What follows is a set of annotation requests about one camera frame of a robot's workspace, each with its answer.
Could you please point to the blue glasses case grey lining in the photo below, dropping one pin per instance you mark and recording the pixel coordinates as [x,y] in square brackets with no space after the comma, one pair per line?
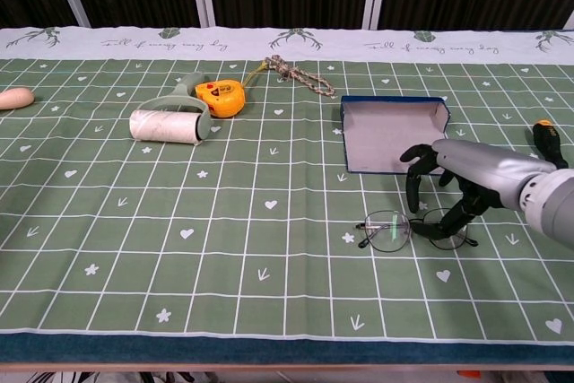
[381,141]

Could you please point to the yellow tape measure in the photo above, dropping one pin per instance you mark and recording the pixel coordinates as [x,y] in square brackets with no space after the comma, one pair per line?
[222,98]

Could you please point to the black orange screwdriver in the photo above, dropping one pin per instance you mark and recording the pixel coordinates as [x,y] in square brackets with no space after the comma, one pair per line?
[547,138]

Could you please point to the green grid tablecloth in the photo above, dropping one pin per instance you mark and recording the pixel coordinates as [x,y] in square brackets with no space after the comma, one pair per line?
[179,203]

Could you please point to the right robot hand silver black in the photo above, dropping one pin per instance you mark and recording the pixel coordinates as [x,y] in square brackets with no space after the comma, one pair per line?
[484,163]

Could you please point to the green lint roller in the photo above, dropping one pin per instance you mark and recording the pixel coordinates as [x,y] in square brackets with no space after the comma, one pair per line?
[161,127]

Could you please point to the black wire-rim eyeglasses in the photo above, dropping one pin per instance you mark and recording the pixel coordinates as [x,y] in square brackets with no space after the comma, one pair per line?
[364,226]

